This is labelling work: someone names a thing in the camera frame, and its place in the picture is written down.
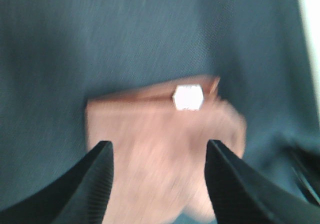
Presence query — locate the white towel label tag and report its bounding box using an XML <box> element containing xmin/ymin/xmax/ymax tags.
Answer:
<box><xmin>172</xmin><ymin>84</ymin><xmax>205</xmax><ymax>111</ymax></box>

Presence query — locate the white plastic bin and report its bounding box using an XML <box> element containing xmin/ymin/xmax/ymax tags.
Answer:
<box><xmin>296</xmin><ymin>0</ymin><xmax>320</xmax><ymax>90</ymax></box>

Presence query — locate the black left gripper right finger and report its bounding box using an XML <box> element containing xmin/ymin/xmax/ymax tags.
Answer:
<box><xmin>204</xmin><ymin>140</ymin><xmax>320</xmax><ymax>224</ymax></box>

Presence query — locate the brown microfiber towel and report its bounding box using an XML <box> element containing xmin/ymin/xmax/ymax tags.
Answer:
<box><xmin>85</xmin><ymin>76</ymin><xmax>246</xmax><ymax>224</ymax></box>

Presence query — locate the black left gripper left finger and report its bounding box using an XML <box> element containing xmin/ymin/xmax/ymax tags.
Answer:
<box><xmin>0</xmin><ymin>141</ymin><xmax>114</xmax><ymax>224</ymax></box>

